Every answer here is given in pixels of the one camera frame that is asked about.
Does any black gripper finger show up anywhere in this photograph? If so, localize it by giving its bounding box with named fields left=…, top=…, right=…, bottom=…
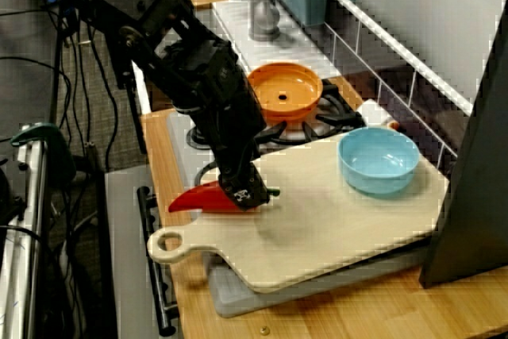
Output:
left=253, top=174, right=275, bottom=208
left=217, top=164, right=263, bottom=214

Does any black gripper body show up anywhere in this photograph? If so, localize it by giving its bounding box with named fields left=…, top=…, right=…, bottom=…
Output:
left=189, top=92, right=267, bottom=181

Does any red toy chili pepper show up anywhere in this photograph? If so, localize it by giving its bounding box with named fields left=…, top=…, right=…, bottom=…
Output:
left=167, top=179, right=281, bottom=215

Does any light blue plastic bowl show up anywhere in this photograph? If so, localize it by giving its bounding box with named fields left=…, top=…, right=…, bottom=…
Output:
left=337, top=127, right=421, bottom=199

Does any black stove knob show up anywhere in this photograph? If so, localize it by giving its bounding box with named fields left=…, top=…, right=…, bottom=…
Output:
left=186, top=125, right=215, bottom=150
left=194, top=160, right=221, bottom=187

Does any orange toy frying pan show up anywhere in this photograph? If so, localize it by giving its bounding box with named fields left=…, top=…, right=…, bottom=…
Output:
left=246, top=62, right=325, bottom=124

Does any pale wooden cutting board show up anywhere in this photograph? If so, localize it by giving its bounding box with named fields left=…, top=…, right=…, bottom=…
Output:
left=146, top=126, right=452, bottom=295

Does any white toy sink unit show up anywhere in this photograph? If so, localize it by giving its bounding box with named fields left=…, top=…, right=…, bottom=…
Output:
left=125, top=0, right=342, bottom=117

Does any black burner grate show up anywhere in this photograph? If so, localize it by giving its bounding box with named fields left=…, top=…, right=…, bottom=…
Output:
left=253, top=79, right=368, bottom=157

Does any white toy oven cabinet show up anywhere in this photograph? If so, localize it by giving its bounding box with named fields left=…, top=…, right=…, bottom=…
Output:
left=104, top=164, right=184, bottom=339

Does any grey toy faucet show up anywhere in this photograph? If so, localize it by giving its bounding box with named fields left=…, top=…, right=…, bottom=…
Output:
left=248, top=0, right=283, bottom=42

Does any wooden countertop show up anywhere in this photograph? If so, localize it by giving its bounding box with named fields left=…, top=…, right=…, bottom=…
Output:
left=140, top=76, right=508, bottom=339

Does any black upright panel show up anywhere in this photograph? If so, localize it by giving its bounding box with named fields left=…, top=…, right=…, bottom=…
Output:
left=419, top=0, right=508, bottom=289

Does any black clamp block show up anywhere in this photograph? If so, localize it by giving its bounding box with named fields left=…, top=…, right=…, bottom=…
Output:
left=0, top=164, right=25, bottom=225

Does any black upright post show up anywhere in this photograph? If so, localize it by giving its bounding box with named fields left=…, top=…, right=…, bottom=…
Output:
left=106, top=29, right=148, bottom=154

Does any black cable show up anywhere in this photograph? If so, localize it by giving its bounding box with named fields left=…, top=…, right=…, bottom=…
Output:
left=0, top=55, right=73, bottom=129
left=79, top=17, right=121, bottom=174

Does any black oven door handle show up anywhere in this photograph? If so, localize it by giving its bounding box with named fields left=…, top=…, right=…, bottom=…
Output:
left=137, top=186, right=178, bottom=337

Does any aluminium frame rail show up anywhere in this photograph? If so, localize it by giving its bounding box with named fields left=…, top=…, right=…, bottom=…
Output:
left=0, top=128, right=51, bottom=339

